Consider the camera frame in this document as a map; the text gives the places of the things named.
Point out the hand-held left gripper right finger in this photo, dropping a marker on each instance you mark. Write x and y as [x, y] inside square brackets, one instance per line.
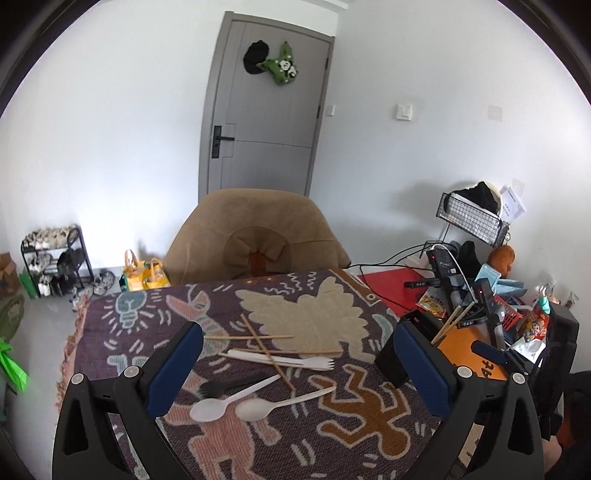
[425, 369]

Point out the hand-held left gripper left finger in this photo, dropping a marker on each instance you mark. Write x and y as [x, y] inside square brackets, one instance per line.
[178, 364]

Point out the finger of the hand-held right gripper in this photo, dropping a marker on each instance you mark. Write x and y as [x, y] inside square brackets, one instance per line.
[489, 353]

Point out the orange box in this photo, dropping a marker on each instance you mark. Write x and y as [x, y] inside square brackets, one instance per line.
[461, 351]

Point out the colourful snack packet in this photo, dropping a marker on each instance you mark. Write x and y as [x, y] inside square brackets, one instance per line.
[536, 323]

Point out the black utensil holder box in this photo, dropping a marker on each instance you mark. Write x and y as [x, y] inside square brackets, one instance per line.
[388, 360]

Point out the red plastic basket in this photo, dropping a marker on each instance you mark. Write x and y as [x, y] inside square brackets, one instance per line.
[510, 316]

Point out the black plastic fork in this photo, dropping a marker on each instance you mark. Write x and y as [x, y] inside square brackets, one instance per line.
[214, 390]

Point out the wooden chopstick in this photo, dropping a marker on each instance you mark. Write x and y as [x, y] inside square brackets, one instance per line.
[314, 351]
[461, 316]
[448, 323]
[281, 373]

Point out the white plastic spoon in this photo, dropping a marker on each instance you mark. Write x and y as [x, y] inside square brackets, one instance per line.
[207, 410]
[254, 408]

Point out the yellow snack packet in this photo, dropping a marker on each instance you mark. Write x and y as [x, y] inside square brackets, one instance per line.
[431, 305]

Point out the blue box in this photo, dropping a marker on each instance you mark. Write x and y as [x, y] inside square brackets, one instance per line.
[488, 279]

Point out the person's dark pants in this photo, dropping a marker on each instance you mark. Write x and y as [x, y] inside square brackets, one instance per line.
[577, 429]

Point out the yellow tote bag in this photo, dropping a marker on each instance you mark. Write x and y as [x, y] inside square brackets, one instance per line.
[157, 274]
[131, 274]

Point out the brown plush toy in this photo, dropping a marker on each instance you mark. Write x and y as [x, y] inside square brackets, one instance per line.
[502, 261]

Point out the black charger device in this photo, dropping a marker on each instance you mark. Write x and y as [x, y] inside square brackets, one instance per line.
[441, 263]

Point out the grey sneakers pair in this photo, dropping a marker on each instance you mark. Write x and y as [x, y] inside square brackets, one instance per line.
[104, 281]

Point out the printed woven blanket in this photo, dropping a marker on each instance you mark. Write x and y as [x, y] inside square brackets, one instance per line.
[323, 415]

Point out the orange seat cushion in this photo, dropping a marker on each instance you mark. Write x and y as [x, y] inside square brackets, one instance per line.
[257, 264]

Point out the black shoe rack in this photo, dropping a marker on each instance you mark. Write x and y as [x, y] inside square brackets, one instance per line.
[85, 258]

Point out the white paper sheet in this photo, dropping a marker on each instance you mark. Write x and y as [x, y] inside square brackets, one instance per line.
[513, 203]

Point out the black cloth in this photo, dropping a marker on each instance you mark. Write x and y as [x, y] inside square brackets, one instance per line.
[480, 196]

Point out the bright green bag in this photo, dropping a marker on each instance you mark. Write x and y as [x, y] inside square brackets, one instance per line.
[11, 367]

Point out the brown covered armchair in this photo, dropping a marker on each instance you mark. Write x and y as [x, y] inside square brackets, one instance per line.
[258, 212]

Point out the olive green bag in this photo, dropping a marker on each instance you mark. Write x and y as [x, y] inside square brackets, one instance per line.
[11, 316]

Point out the rows of shoes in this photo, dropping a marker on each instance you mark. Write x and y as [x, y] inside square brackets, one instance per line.
[48, 237]

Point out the cardboard box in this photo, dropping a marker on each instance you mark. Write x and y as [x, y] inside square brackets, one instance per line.
[7, 272]

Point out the grey door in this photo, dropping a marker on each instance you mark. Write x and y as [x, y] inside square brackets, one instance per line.
[272, 120]

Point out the green panda plush bag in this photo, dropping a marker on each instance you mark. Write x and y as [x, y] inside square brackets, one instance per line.
[281, 67]

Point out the black hat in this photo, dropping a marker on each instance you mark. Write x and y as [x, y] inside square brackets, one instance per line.
[254, 57]

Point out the white wall plate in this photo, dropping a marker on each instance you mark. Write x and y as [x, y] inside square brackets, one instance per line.
[496, 113]

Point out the white light switch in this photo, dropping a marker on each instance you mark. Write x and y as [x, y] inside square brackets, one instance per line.
[404, 112]

